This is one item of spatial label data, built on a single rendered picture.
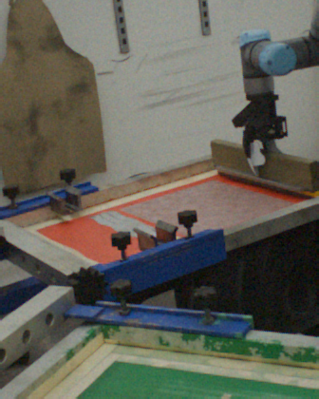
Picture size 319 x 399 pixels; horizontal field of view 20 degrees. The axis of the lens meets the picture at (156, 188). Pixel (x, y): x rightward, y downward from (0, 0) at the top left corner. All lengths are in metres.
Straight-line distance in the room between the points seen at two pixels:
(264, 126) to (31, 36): 2.05
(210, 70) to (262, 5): 0.46
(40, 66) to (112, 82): 0.41
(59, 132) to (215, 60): 0.96
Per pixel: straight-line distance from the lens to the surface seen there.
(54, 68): 4.14
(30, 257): 1.84
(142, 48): 4.43
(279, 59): 2.11
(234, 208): 2.20
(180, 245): 1.85
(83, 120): 4.25
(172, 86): 4.54
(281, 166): 2.25
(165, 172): 2.47
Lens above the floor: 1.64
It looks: 16 degrees down
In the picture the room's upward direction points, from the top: 8 degrees counter-clockwise
